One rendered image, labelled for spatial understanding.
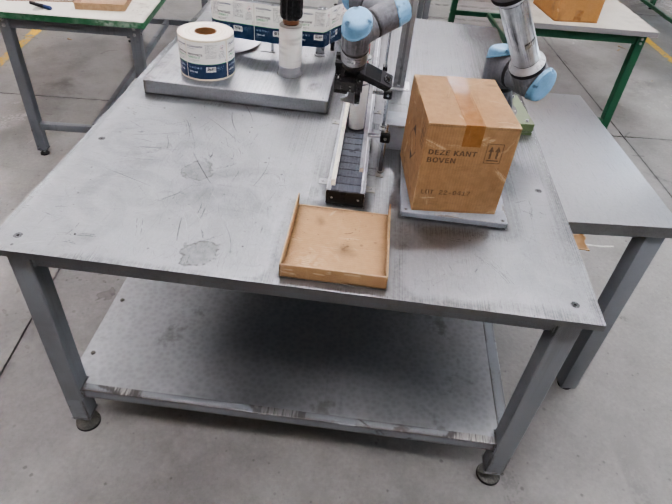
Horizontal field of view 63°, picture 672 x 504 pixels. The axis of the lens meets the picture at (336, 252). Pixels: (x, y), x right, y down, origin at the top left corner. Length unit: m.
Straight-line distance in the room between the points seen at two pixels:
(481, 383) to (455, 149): 0.87
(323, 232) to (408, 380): 0.70
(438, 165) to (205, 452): 1.22
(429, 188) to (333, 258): 0.34
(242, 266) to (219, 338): 0.69
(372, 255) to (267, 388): 0.67
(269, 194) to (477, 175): 0.58
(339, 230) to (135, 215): 0.54
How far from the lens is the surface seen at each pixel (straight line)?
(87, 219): 1.58
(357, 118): 1.83
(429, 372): 1.98
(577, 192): 1.89
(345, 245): 1.43
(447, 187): 1.54
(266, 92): 2.07
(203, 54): 2.12
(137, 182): 1.69
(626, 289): 2.05
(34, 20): 3.17
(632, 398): 2.52
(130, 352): 2.03
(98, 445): 2.11
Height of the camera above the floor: 1.75
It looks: 40 degrees down
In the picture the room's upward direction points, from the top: 6 degrees clockwise
